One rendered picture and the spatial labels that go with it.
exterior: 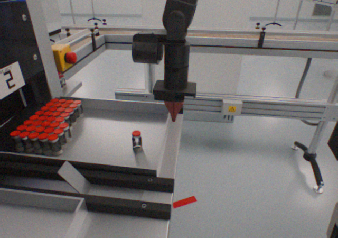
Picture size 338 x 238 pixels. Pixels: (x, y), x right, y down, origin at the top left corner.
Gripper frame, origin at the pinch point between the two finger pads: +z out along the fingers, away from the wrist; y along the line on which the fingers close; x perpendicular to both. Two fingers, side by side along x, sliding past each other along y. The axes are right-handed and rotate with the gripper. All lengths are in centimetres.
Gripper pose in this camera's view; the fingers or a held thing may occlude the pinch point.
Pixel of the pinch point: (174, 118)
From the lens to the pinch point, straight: 60.6
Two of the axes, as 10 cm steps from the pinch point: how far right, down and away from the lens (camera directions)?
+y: -9.9, -0.8, 1.1
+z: -0.1, 8.7, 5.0
